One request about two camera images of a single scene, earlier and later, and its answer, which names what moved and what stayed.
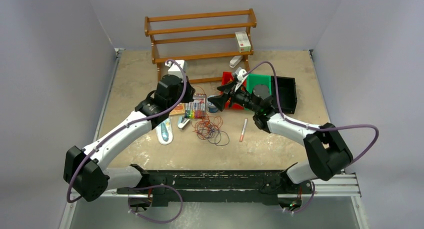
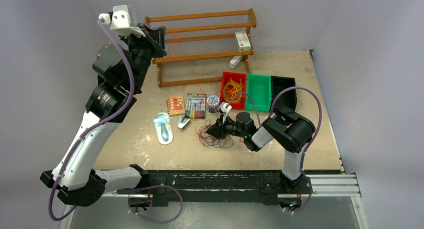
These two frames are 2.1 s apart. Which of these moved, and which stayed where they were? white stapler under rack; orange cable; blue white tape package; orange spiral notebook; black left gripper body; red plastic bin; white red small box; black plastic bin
Moved: orange cable; black left gripper body
Stayed: blue white tape package; orange spiral notebook; red plastic bin; white stapler under rack; black plastic bin; white red small box
